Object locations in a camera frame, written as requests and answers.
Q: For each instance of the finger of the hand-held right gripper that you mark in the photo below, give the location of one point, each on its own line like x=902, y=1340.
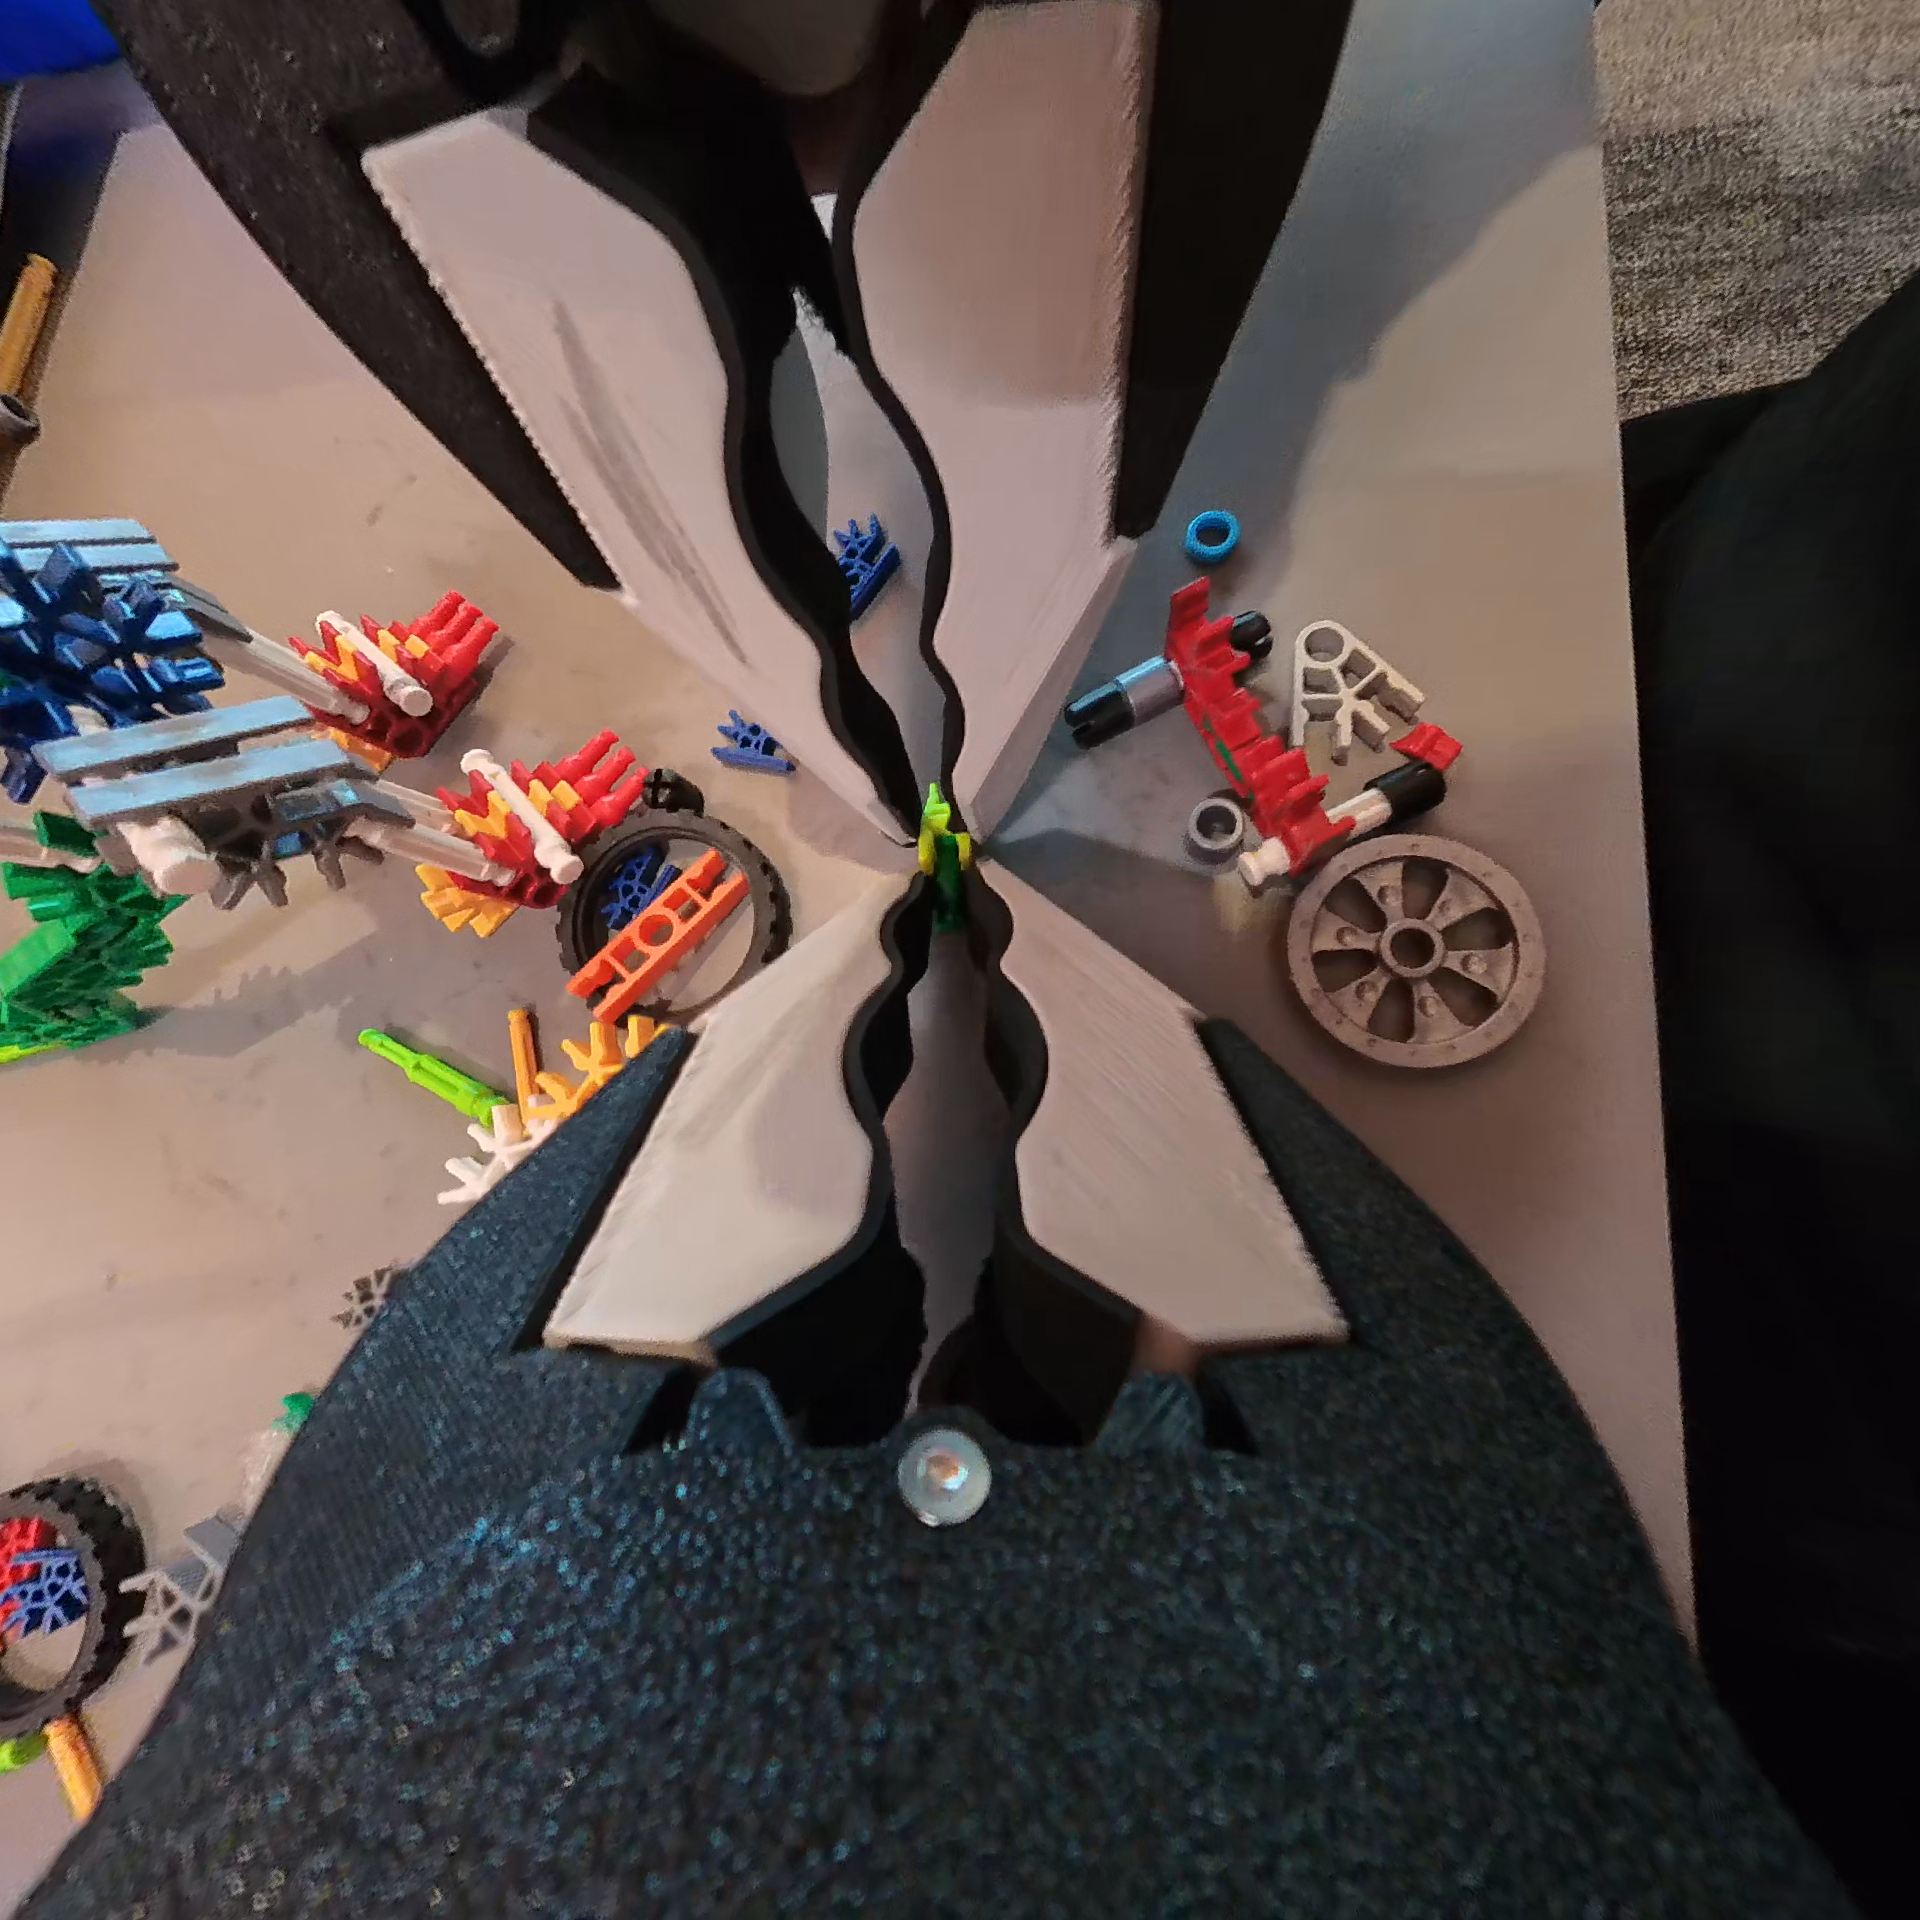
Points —
x=600, y=375
x=1020, y=375

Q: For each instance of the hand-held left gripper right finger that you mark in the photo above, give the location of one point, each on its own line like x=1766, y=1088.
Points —
x=1168, y=1187

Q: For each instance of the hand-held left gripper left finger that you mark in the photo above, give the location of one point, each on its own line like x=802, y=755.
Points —
x=705, y=1201

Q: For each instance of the short dark green rod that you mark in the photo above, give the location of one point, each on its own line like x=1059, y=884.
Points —
x=944, y=909

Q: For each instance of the yellow clip connector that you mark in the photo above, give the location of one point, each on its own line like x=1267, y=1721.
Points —
x=962, y=847

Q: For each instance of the multicoloured construction toy model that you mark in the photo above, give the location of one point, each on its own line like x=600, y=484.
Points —
x=181, y=751

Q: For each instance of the large yellow fan connector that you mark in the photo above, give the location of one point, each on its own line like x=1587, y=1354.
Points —
x=600, y=1057

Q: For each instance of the white snowflake connector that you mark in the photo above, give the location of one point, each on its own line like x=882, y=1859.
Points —
x=496, y=1155

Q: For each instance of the short yellow rod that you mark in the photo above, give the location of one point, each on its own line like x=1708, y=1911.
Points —
x=521, y=1057
x=72, y=1766

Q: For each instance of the small blue fan connector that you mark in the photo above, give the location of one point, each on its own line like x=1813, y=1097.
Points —
x=867, y=563
x=750, y=743

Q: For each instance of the grey spoked wheel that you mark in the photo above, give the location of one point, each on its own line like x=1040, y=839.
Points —
x=1305, y=961

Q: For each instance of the orange connector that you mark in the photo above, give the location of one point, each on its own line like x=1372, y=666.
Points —
x=660, y=929

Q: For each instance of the lime green rod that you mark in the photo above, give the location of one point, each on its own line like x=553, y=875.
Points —
x=16, y=1754
x=434, y=1073

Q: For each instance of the black rubber tyre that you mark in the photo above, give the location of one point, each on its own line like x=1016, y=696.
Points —
x=118, y=1574
x=774, y=900

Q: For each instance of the long tan rod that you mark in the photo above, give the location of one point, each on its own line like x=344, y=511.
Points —
x=26, y=323

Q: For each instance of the dark grey snowflake connector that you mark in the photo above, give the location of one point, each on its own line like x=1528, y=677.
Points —
x=367, y=1297

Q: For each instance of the grey cylinder spacer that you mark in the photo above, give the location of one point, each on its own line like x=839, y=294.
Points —
x=1195, y=832

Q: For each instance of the small black connector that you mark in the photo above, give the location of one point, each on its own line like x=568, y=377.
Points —
x=671, y=786

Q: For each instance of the beige triangular connector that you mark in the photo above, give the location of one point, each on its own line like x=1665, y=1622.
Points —
x=1328, y=677

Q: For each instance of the red connector rack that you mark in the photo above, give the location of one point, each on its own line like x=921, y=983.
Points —
x=1276, y=751

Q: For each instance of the white rod with black cap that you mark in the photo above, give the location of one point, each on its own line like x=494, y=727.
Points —
x=1403, y=787

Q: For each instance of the clear plastic wrapper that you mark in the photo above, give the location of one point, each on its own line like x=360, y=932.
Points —
x=265, y=1449

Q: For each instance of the small red clip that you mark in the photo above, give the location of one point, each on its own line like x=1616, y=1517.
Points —
x=1433, y=743

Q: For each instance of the person's dark clothing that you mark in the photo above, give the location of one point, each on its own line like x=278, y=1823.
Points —
x=1786, y=1050

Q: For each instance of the grey connector with flat strip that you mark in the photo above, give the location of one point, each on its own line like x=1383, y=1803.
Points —
x=188, y=1591

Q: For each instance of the red snowflake connector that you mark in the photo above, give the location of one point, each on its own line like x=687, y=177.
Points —
x=21, y=1554

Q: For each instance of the blue snowflake connector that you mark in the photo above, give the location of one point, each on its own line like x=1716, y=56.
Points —
x=45, y=1599

